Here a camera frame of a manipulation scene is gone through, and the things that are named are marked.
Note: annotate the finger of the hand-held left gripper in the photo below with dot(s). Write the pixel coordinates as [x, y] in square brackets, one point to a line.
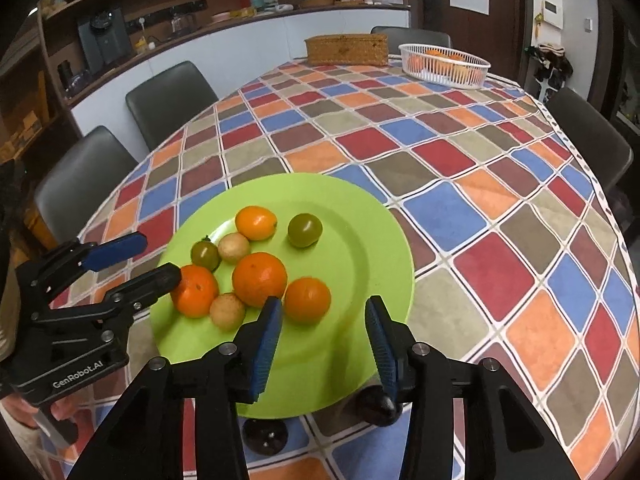
[117, 251]
[150, 282]

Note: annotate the green plate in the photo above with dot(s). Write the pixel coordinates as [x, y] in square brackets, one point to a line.
[350, 270]

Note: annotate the white intercom panel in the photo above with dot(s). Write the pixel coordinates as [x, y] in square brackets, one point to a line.
[550, 13]

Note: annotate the person's left hand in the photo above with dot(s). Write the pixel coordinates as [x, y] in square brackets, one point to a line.
[17, 412]

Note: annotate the woven wicker box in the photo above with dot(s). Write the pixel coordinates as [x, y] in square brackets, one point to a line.
[346, 50]

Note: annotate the green tomato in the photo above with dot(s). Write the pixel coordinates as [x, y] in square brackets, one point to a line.
[304, 230]
[205, 253]

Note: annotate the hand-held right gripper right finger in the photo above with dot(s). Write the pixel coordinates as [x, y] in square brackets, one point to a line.
[381, 355]

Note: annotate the glass jar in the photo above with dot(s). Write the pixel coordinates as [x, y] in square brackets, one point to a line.
[182, 20]

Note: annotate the tan round fruit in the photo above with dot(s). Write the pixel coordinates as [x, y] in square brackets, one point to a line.
[233, 247]
[227, 311]

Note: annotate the white plastic basket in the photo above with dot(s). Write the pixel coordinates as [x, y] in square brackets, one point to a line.
[445, 77]

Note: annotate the rack with bags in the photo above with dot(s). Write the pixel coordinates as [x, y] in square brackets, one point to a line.
[550, 62]

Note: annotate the dark purple fruit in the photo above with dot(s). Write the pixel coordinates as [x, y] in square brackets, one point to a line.
[372, 407]
[257, 432]

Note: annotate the dark wooden display cabinet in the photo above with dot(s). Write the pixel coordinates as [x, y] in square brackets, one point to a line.
[30, 100]

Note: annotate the grey dining chair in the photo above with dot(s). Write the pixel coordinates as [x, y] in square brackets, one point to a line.
[590, 135]
[415, 36]
[170, 100]
[85, 180]

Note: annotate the large orange tangerine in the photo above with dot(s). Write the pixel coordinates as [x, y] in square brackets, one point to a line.
[259, 279]

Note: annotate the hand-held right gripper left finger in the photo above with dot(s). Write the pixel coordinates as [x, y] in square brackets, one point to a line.
[267, 350]

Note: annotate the white counter cabinet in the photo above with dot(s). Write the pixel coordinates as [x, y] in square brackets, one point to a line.
[250, 45]

